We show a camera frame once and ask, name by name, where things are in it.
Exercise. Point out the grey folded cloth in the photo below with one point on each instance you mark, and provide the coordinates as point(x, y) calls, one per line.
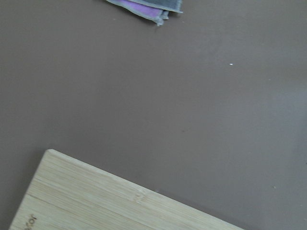
point(154, 10)

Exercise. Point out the wooden cutting board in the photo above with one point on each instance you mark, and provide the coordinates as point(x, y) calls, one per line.
point(68, 194)

